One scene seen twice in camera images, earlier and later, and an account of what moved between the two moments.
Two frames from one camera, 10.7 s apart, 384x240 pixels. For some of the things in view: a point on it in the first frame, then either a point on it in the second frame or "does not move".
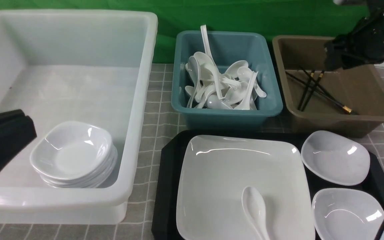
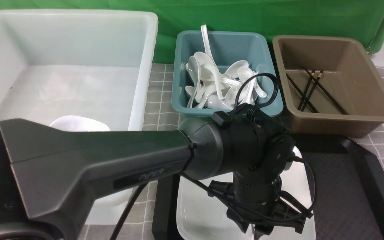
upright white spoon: x=206 y=43 does not move
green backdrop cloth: x=278 y=17 does not move
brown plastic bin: x=353 y=102 does not move
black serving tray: x=379 y=180 → x=350 y=199
